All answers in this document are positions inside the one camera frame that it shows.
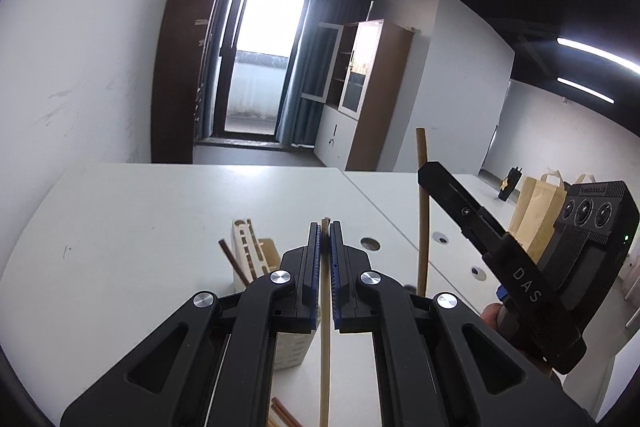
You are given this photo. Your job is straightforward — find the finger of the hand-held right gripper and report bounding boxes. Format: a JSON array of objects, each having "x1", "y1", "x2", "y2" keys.
[{"x1": 417, "y1": 161, "x2": 507, "y2": 259}]

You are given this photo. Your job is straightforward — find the brown glass-door cabinet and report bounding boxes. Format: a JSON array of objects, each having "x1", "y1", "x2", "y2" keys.
[{"x1": 300, "y1": 19, "x2": 413, "y2": 172}]

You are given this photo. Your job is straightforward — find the person's right hand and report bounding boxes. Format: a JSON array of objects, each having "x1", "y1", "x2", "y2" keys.
[{"x1": 480, "y1": 302, "x2": 504, "y2": 333}]

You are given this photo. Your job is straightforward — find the dark wooden chopstick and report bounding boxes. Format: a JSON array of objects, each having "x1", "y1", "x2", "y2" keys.
[
  {"x1": 271, "y1": 398, "x2": 303, "y2": 427},
  {"x1": 218, "y1": 239, "x2": 253, "y2": 288}
]

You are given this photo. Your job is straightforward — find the dark brown tall cabinet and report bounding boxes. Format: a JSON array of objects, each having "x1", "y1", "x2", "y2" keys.
[{"x1": 151, "y1": 0, "x2": 226, "y2": 165}]

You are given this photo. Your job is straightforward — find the glass balcony door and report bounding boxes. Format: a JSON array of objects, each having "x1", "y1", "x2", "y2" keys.
[{"x1": 197, "y1": 0, "x2": 321, "y2": 142}]

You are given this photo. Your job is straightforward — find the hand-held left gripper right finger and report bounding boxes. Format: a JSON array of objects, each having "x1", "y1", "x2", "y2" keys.
[{"x1": 327, "y1": 221, "x2": 596, "y2": 427}]

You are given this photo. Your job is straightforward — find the brown paper bag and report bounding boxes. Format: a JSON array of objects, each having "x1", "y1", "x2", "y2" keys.
[{"x1": 507, "y1": 169, "x2": 568, "y2": 260}]

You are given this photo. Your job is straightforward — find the black bottle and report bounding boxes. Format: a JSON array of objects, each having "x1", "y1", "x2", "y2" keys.
[{"x1": 498, "y1": 167, "x2": 523, "y2": 202}]

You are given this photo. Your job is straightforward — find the ceiling light strip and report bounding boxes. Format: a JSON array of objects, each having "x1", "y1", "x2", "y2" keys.
[
  {"x1": 556, "y1": 38, "x2": 640, "y2": 70},
  {"x1": 556, "y1": 77, "x2": 616, "y2": 104}
]

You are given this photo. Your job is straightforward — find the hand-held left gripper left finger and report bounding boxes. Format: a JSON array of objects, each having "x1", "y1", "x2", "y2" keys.
[{"x1": 60, "y1": 221, "x2": 322, "y2": 427}]

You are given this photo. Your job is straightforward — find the cream slotted utensil holder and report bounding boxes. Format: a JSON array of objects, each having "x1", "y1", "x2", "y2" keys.
[{"x1": 231, "y1": 218, "x2": 317, "y2": 370}]

